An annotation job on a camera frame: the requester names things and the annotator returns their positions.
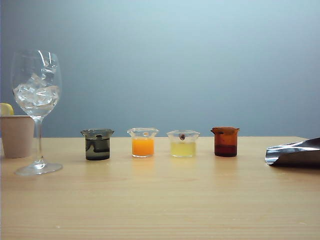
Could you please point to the clear wine glass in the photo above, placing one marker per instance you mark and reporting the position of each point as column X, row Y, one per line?
column 38, row 140

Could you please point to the beige paper cup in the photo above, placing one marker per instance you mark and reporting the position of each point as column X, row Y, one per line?
column 15, row 137

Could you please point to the yellow lemon slice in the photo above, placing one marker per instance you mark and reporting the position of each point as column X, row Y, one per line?
column 5, row 110

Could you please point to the stainless steel ice scoop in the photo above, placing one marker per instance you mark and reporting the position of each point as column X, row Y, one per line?
column 300, row 157

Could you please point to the clear ice cubes heap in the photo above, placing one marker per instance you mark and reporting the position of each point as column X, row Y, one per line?
column 35, row 92

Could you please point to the clear beaker orange juice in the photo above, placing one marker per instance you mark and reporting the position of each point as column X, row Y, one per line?
column 142, row 147

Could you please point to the clear beaker pale yellow liquid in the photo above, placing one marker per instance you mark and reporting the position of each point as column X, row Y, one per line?
column 182, row 148

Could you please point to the amber glass beaker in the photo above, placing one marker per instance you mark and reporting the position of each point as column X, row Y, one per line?
column 225, row 142

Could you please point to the smoked grey glass beaker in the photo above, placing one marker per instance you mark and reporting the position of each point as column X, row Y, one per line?
column 97, row 150

